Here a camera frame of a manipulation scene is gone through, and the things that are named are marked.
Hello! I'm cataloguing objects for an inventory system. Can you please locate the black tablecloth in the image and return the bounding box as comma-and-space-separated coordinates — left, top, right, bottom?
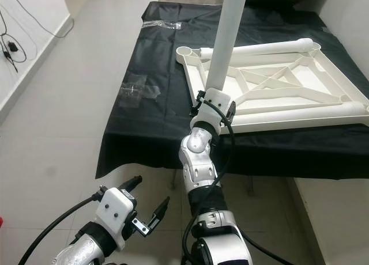
95, 1, 369, 182

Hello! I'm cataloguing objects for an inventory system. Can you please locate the crumpled clear tape patch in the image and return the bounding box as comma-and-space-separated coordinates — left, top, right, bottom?
118, 74, 162, 109

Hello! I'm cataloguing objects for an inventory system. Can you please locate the clear tape strip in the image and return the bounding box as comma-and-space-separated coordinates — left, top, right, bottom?
141, 20, 182, 31

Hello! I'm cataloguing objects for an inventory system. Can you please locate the white plastic table top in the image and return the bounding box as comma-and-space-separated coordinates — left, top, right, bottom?
176, 39, 369, 128

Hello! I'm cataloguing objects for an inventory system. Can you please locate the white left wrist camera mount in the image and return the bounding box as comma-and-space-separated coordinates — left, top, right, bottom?
97, 187, 138, 237

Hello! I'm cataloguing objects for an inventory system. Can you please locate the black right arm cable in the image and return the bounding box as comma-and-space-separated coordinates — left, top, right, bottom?
182, 99, 237, 265

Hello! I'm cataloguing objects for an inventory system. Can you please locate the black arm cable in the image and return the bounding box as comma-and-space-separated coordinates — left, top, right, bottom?
182, 99, 237, 265
17, 195, 99, 265

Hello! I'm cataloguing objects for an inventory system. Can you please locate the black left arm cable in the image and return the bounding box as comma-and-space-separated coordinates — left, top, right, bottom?
17, 195, 99, 265

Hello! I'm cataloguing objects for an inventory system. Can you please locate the black wall cable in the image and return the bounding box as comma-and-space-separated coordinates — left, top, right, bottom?
0, 0, 76, 75

